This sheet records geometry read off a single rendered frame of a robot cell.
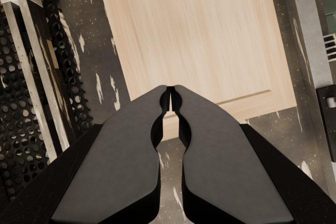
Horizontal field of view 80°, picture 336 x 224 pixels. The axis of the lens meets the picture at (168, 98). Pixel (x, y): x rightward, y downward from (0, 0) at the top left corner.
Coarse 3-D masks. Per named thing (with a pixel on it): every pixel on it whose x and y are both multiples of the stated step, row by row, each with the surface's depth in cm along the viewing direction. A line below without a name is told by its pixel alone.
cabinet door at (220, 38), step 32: (128, 0) 54; (160, 0) 54; (192, 0) 54; (224, 0) 54; (256, 0) 54; (128, 32) 54; (160, 32) 55; (192, 32) 55; (224, 32) 55; (256, 32) 54; (128, 64) 55; (160, 64) 55; (192, 64) 55; (224, 64) 55; (256, 64) 55; (224, 96) 55; (256, 96) 55; (288, 96) 55
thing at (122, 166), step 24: (144, 96) 10; (168, 96) 11; (120, 120) 9; (144, 120) 9; (96, 144) 7; (120, 144) 7; (144, 144) 7; (96, 168) 6; (120, 168) 6; (144, 168) 6; (72, 192) 6; (96, 192) 6; (120, 192) 6; (144, 192) 6; (72, 216) 5; (96, 216) 5; (120, 216) 6; (144, 216) 6
